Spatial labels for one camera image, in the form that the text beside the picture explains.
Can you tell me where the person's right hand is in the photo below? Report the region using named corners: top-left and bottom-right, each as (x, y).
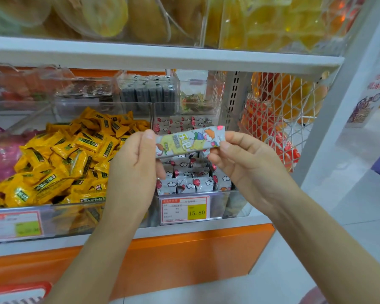
top-left (207, 131), bottom-right (300, 219)

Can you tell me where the person's left hand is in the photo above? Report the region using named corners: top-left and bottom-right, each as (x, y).
top-left (109, 129), bottom-right (166, 219)

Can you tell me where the cartoon print snack bar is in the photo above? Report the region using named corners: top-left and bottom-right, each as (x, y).
top-left (155, 125), bottom-right (226, 159)

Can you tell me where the person's left forearm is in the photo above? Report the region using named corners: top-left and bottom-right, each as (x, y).
top-left (44, 204), bottom-right (150, 304)

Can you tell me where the person's right forearm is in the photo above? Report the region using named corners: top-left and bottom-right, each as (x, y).
top-left (263, 183), bottom-right (380, 304)

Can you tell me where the pile of white cloud-print packets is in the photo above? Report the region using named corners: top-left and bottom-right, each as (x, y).
top-left (152, 115), bottom-right (233, 197)

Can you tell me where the clear plastic bin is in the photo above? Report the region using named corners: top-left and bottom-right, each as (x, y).
top-left (147, 102), bottom-right (254, 228)
top-left (0, 101), bottom-right (154, 245)

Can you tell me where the row of dark grey packets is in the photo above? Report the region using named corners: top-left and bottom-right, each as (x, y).
top-left (118, 74), bottom-right (178, 115)

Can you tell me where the perforated white upright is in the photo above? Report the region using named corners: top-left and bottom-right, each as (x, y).
top-left (220, 71), bottom-right (253, 132)

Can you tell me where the pile of mixed colour candies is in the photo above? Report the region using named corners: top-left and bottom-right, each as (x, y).
top-left (180, 91), bottom-right (216, 113)

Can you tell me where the pile of orange snack bags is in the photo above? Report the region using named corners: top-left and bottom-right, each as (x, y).
top-left (240, 72), bottom-right (329, 172)

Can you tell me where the price tag with yellow patch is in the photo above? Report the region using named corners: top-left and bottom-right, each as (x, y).
top-left (160, 195), bottom-right (211, 226)

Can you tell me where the white mesh net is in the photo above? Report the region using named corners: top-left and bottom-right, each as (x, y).
top-left (227, 70), bottom-right (341, 173)

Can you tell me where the pile of brown snack packets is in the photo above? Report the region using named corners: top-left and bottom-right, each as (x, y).
top-left (55, 77), bottom-right (118, 102)

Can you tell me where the white shelf ledge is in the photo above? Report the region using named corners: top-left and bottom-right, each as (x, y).
top-left (0, 214), bottom-right (273, 259)

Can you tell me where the pile of yellow candy packets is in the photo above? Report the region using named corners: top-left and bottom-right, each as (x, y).
top-left (0, 106), bottom-right (151, 210)

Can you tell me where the white shelf board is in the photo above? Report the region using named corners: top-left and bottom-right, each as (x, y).
top-left (0, 36), bottom-right (346, 75)

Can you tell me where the orange base panel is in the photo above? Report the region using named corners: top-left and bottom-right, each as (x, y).
top-left (0, 223), bottom-right (276, 302)

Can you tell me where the pile of yellow dried fruit bags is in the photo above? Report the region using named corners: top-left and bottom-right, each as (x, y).
top-left (0, 0), bottom-right (366, 55)

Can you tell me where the pile of orange-red clear packets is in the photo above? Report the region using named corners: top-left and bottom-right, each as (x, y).
top-left (0, 64), bottom-right (75, 102)

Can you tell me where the pile of pink packets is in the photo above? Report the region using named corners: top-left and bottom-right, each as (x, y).
top-left (0, 125), bottom-right (43, 194)

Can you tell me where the white paper sign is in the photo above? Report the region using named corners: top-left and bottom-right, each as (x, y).
top-left (345, 55), bottom-right (380, 129)

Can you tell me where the price tag with green patch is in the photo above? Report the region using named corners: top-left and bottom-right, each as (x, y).
top-left (0, 210), bottom-right (45, 243)

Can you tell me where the red shopping basket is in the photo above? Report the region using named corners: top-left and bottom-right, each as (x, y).
top-left (0, 281), bottom-right (53, 304)

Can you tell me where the white shelf post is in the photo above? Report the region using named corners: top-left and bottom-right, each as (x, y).
top-left (291, 0), bottom-right (380, 188)

